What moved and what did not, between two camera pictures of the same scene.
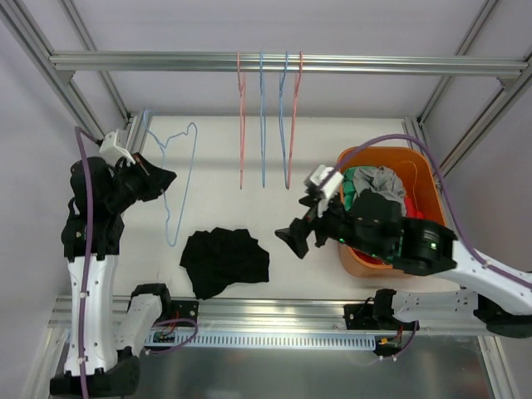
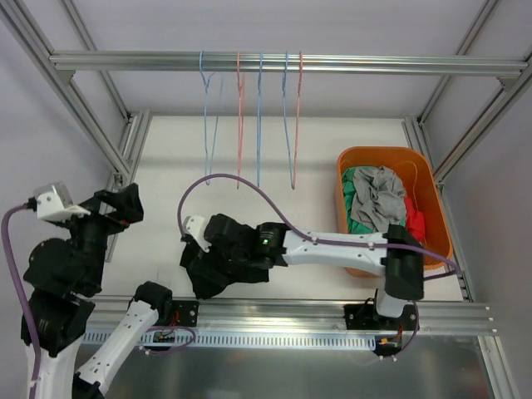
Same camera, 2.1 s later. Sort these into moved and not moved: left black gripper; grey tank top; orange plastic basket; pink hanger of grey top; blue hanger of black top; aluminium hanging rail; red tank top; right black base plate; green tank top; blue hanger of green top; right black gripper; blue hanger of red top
Moved: blue hanger of red top; blue hanger of black top; blue hanger of green top; left black gripper; right black gripper
Not moved: green tank top; grey tank top; pink hanger of grey top; aluminium hanging rail; right black base plate; red tank top; orange plastic basket
